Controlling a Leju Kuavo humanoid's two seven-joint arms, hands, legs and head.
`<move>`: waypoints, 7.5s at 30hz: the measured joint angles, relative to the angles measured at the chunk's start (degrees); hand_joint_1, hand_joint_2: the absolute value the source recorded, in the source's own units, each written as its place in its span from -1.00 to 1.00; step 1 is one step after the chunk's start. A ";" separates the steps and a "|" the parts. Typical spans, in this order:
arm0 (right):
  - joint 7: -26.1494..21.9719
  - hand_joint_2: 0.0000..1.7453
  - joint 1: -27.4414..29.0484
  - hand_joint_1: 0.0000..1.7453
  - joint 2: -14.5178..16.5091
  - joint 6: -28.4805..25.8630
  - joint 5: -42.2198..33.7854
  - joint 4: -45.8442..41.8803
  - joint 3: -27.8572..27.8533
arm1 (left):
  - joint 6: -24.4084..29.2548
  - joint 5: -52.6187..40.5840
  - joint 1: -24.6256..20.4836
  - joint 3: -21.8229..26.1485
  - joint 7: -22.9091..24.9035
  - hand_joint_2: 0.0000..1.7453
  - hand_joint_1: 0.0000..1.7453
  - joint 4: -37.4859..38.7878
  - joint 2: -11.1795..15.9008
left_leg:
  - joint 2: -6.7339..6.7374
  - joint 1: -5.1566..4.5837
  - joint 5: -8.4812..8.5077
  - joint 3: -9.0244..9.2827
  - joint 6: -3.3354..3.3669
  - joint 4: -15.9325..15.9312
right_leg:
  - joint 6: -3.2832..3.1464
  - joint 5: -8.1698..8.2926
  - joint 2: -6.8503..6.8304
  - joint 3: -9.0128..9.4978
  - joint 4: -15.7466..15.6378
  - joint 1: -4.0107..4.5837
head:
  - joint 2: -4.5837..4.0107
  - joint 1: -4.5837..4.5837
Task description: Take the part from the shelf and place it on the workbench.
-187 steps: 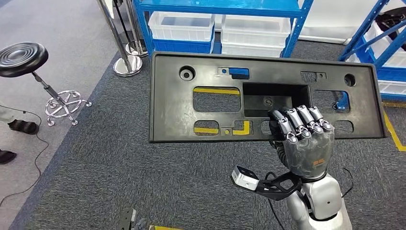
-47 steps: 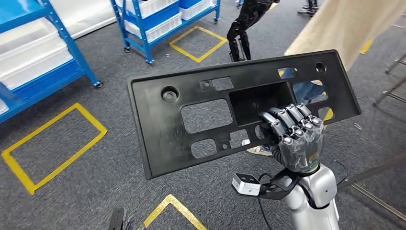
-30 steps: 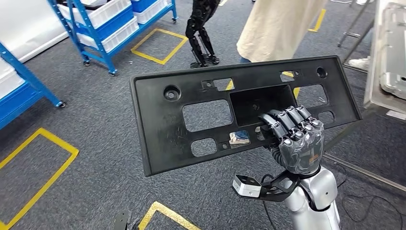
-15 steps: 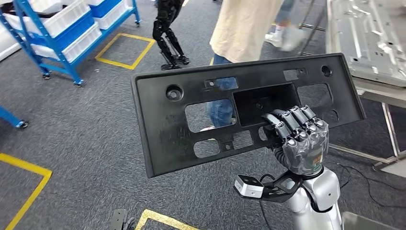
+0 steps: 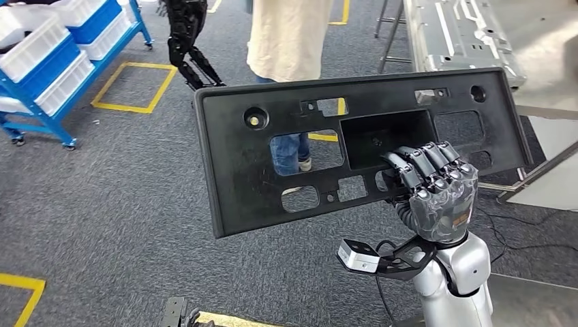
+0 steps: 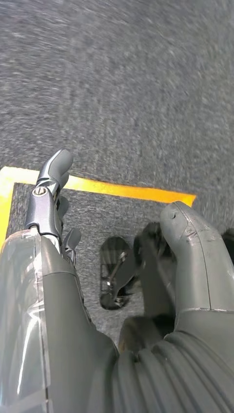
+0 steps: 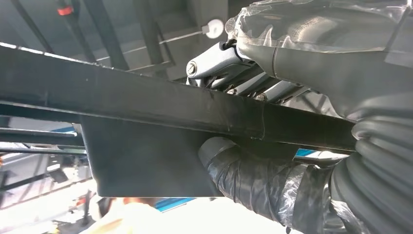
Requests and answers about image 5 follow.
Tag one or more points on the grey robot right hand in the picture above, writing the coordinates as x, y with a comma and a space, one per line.
442, 207

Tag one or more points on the dark robot left hand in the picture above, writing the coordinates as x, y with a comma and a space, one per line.
198, 319

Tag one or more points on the black plastic mounting plate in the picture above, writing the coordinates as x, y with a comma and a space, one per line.
235, 180

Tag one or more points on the stamped metal panel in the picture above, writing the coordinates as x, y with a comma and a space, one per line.
451, 45

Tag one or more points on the steel table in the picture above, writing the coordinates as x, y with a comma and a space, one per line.
551, 54

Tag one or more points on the person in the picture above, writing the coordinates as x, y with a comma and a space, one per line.
289, 40

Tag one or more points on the blue wheeled cart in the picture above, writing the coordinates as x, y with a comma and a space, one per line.
45, 126

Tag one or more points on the white plastic bin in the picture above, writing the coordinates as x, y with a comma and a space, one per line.
31, 49
67, 85
77, 11
108, 38
9, 106

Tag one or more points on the blue plastic bin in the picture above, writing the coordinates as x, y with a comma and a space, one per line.
97, 22
49, 67

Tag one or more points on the black humanoid robot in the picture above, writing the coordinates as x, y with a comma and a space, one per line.
180, 27

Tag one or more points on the black camera bracket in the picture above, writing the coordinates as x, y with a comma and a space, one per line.
397, 271

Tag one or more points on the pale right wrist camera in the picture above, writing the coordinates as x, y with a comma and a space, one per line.
356, 259

